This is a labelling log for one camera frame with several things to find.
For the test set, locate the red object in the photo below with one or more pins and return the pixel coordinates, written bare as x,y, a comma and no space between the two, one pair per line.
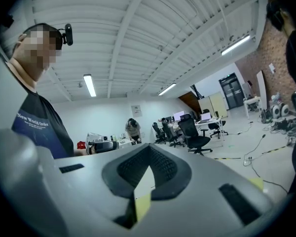
81,144

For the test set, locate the white box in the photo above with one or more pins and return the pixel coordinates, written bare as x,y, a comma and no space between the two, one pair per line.
93,137

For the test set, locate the beige cabinet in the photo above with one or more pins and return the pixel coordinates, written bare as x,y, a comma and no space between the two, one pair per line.
215,104

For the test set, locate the black office chair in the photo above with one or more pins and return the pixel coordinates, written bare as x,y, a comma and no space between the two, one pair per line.
190,130
158,132
169,132
215,127

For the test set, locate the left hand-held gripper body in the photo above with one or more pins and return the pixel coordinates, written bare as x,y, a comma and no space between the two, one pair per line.
103,147

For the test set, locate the person's head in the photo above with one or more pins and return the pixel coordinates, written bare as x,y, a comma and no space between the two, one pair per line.
37,51

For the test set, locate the white round robot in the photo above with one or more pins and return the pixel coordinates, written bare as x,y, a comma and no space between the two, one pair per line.
284,109
276,111

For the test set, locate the black double door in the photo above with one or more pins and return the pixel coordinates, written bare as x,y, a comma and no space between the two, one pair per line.
233,92

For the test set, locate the open laptop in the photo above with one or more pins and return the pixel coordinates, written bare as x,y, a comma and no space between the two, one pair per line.
205,117

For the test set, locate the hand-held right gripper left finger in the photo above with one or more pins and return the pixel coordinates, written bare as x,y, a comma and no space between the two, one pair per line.
88,194

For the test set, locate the ceiling tube light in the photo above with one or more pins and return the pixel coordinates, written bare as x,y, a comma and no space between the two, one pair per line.
167,89
235,45
90,85

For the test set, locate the white leaning board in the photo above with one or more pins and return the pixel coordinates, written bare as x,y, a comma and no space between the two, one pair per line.
261,88

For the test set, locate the black yellow striped floor strip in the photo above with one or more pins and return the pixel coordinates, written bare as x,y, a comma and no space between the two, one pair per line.
227,158
273,150

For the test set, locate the computer monitor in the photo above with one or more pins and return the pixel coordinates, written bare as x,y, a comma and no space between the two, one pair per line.
178,115

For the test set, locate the brown wooden staircase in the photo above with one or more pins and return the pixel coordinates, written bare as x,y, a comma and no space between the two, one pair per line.
190,100

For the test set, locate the floor power strip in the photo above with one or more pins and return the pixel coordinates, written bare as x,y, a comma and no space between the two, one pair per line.
248,158

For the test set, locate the person's left forearm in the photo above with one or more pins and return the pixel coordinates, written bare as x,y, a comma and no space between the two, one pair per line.
81,152

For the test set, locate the black head camera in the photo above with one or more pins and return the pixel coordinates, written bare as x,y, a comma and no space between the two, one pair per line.
69,34

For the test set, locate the white wall poster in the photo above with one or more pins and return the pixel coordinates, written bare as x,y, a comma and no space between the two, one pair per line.
136,111

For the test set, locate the white table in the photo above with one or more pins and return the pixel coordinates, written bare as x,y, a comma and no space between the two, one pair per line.
252,99

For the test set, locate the white paper sheet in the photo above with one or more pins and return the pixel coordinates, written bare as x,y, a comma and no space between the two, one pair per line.
272,68

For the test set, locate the person's black printed t-shirt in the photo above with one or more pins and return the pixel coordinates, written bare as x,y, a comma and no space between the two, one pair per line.
39,122

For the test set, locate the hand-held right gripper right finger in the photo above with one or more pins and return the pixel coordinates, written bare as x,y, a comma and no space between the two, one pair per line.
199,206

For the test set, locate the long white desk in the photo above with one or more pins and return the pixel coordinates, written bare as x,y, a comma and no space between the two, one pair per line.
215,120

